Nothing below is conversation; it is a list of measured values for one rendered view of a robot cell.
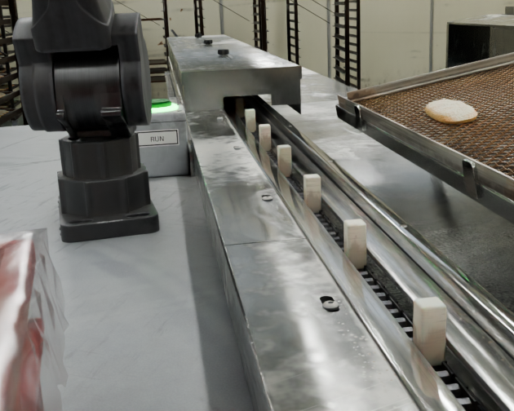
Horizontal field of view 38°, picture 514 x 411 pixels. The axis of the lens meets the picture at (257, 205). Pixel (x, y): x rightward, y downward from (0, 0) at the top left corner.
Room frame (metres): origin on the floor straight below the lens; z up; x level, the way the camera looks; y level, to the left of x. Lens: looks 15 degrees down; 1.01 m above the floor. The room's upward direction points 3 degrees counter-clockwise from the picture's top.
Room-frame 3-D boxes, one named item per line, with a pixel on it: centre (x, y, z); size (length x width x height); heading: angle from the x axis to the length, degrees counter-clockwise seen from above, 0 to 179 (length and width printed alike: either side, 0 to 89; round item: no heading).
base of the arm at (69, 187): (0.68, 0.14, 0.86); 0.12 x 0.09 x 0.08; 15
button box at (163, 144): (0.88, 0.11, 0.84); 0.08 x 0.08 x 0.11; 7
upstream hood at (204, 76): (1.73, 0.09, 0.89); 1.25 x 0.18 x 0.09; 7
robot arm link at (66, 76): (0.66, 0.14, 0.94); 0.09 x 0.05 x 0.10; 2
